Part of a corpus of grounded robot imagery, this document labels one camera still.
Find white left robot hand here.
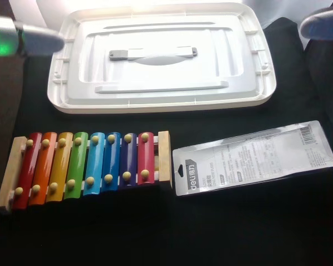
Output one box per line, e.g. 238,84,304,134
0,15,65,58

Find black table cloth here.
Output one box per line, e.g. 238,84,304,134
0,16,333,266

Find rainbow wooden xylophone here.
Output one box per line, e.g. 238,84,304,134
0,130,173,216

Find white plastic box lid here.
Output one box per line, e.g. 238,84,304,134
46,2,278,114

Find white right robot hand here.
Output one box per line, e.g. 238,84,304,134
299,7,333,40

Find clear Deli blister package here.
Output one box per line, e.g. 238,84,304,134
171,120,333,198

